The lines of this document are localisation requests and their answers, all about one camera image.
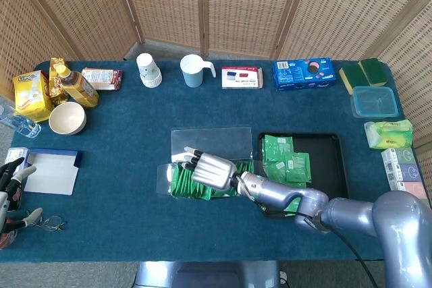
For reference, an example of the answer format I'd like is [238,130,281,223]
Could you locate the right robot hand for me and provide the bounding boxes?
[183,146,238,191]

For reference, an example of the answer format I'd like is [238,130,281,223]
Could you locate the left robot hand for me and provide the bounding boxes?
[0,156,44,235]

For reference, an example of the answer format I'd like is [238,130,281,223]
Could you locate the transparent plastic tea box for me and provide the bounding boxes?
[157,127,257,201]

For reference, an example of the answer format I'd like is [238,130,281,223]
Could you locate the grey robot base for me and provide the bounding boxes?
[136,260,281,288]

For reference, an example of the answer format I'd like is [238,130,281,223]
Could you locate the small white blue box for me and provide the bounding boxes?
[4,146,30,175]

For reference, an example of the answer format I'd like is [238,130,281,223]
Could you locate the row of green tea sachets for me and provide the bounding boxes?
[170,159,254,200]

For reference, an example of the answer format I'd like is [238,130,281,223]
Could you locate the open blue white box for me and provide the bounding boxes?
[23,147,83,196]

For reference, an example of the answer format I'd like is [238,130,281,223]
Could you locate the green tea sachet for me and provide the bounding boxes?
[263,134,294,163]
[284,196,304,217]
[285,152,312,183]
[263,161,288,183]

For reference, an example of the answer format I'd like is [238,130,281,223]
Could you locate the yellow carton box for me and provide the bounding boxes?
[12,69,55,124]

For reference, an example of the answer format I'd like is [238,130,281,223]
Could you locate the white box red blue print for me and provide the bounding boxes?
[221,66,264,90]

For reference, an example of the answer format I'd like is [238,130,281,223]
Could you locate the black plastic tray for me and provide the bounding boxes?
[258,132,350,221]

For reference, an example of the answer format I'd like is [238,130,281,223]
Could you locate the yellow label tea bottle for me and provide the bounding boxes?
[55,63,101,109]

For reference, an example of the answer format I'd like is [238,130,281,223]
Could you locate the blue cookie box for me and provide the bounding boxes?
[272,57,338,92]

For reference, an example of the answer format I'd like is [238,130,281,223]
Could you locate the clear blue plastic container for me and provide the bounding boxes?
[349,86,400,119]

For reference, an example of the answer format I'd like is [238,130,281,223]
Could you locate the clear water bottle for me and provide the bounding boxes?
[0,94,42,139]

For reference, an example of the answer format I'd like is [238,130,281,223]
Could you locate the cream bowl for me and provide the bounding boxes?
[48,100,88,136]

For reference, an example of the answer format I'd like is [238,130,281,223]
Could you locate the blue tablecloth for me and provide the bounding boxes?
[0,59,406,263]

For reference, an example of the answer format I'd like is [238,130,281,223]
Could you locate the gold snack bag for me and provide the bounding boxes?
[48,57,70,106]

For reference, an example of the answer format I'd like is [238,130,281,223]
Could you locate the stack of paper cups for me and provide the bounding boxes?
[136,53,163,89]

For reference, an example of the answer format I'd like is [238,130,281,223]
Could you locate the white brown biscuit packet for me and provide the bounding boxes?
[81,67,124,92]

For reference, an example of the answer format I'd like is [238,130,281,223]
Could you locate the green yellow sponge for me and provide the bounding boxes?
[358,57,389,88]
[338,65,371,96]

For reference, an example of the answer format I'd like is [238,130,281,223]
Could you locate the wicker folding screen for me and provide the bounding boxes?
[0,0,432,149]

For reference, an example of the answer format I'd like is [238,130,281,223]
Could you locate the green wet wipes pack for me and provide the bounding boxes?
[363,119,414,150]

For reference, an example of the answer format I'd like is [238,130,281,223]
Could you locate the green pocket tissue pack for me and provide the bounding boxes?
[381,147,419,168]

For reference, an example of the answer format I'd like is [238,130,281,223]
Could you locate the blue pocket tissue pack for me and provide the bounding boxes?
[383,163,422,183]

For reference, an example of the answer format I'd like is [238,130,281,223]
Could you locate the pink pocket tissue pack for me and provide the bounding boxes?
[387,181,425,198]

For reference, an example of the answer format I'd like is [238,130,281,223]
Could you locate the wire frame glasses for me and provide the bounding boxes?
[34,214,68,232]

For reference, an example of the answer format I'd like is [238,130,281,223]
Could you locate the light blue handled mug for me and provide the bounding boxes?
[179,53,217,89]

